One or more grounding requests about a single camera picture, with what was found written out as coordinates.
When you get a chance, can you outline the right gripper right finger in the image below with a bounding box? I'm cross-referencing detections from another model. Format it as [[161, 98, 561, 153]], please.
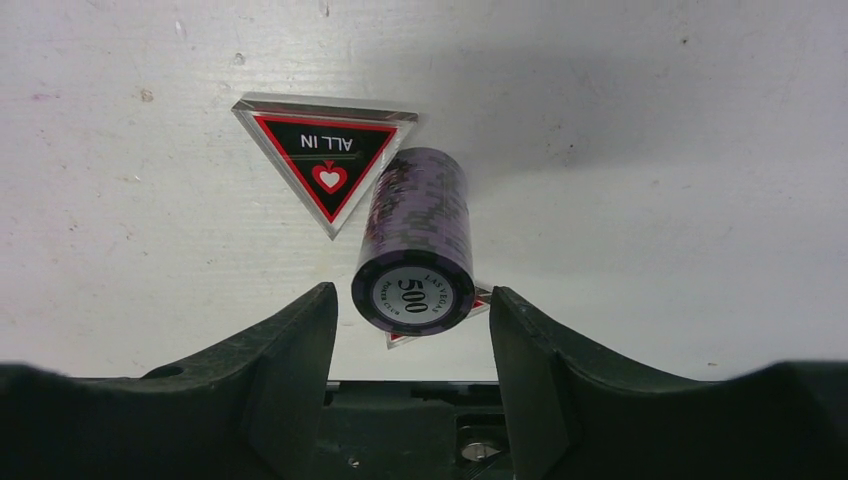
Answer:
[[489, 287, 847, 479]]

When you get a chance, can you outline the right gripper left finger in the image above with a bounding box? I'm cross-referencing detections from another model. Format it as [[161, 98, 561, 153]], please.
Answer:
[[1, 282, 338, 479]]

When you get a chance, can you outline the poker chip stack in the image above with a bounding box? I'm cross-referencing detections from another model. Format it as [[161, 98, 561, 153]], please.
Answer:
[[351, 147, 475, 337]]

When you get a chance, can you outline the red triangular button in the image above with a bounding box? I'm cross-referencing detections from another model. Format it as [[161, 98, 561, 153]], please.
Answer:
[[231, 92, 419, 239], [385, 283, 494, 351]]

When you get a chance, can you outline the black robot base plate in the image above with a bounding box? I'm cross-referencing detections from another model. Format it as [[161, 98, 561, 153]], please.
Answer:
[[308, 381, 515, 480]]

